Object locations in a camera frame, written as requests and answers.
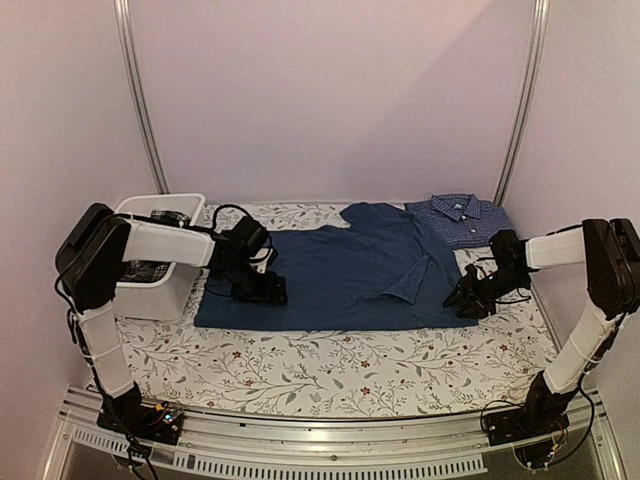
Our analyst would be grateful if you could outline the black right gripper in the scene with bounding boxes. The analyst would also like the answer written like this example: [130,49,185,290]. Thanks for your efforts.
[444,268,529,321]

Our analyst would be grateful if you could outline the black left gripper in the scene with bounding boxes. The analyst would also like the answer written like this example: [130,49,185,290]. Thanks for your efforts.
[220,261,288,307]

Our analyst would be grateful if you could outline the blue plaid button shirt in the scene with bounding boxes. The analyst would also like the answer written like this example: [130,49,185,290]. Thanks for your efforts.
[404,194,514,250]

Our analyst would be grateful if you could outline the teal blue garment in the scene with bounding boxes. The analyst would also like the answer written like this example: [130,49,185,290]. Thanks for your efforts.
[194,203,478,331]

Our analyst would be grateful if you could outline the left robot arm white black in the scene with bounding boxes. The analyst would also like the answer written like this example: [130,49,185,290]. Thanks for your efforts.
[54,203,288,434]

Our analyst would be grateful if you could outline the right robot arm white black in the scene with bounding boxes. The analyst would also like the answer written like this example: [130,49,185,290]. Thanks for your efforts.
[443,218,639,436]

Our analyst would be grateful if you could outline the white plastic laundry bin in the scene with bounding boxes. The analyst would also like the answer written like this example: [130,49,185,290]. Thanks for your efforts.
[114,193,206,322]

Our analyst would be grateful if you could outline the floral patterned table cloth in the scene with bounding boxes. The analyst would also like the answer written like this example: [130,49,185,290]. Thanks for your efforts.
[116,205,556,418]

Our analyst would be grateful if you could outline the black white plaid garment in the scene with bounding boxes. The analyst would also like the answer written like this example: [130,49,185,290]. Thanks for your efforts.
[120,209,191,283]

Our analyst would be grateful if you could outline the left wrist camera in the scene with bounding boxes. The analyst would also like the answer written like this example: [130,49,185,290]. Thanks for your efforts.
[209,204,278,273]

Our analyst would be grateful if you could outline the aluminium front rail base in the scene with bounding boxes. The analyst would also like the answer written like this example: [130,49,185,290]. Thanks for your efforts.
[43,387,632,479]

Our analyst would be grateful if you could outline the right aluminium frame post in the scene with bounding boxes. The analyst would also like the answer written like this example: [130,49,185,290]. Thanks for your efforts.
[493,0,550,207]

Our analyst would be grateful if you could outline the aluminium frame post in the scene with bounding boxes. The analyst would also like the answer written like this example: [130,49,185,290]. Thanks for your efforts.
[113,0,170,194]
[493,0,550,207]

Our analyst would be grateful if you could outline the left aluminium frame post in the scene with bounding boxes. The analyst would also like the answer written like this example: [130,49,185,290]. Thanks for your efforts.
[113,0,170,194]

